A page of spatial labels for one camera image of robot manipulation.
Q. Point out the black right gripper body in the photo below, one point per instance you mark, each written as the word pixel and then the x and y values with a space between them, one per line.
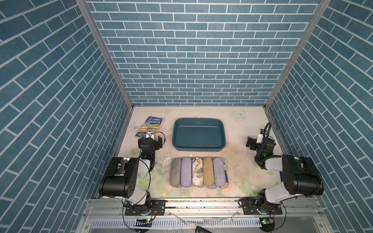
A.
pixel 254 146

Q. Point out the blue paperback book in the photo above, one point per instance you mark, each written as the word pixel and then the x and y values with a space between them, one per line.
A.
pixel 149 127

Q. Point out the teal plastic storage box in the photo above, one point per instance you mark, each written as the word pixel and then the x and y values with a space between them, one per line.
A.
pixel 199 134

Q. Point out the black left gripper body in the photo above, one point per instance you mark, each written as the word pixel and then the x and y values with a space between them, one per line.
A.
pixel 157 144

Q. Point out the tan fabric glasses case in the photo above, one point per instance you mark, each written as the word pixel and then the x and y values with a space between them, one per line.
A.
pixel 208 172

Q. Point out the grey fabric glasses case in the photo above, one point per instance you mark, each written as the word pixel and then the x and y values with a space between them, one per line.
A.
pixel 175 173

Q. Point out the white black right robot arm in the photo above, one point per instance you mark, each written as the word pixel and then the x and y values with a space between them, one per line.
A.
pixel 299 175

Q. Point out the lilac fabric glasses case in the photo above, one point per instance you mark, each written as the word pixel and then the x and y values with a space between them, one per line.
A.
pixel 186 172
pixel 218 165

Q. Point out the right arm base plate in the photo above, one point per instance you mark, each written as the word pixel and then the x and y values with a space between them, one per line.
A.
pixel 253 206

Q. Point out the aluminium mounting rail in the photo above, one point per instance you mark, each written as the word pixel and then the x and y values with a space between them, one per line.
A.
pixel 205 207

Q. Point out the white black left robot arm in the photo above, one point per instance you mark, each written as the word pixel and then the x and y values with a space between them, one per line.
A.
pixel 120 178

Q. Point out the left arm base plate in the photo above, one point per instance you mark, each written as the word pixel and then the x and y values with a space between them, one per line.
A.
pixel 156 205

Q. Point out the world map glasses case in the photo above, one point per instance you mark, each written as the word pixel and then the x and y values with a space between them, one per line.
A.
pixel 197 172

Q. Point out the newspaper flag print glasses case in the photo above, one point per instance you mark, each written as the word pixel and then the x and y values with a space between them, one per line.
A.
pixel 226 184

